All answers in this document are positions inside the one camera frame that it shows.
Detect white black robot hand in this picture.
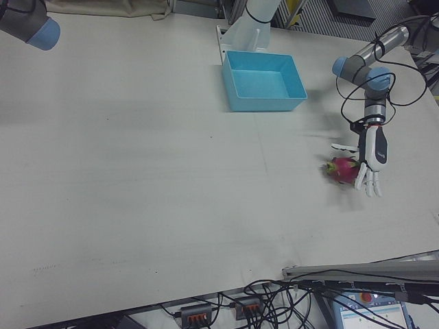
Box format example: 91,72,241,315
331,125,390,198

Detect small light blue plastic bin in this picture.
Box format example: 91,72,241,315
221,49,308,112

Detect red dragon fruit green leaves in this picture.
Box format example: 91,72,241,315
320,156,361,186

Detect beige cloth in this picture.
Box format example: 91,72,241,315
44,0,172,20

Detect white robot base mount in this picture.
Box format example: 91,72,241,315
215,0,281,66

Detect black cable along robot arm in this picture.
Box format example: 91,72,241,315
334,16,433,126

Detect teach pendant with red button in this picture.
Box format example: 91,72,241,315
331,289,412,329

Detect grey hub with orange ports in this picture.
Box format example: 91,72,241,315
180,303,213,326
235,295,263,319

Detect aluminium profile post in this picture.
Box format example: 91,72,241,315
281,251,439,280

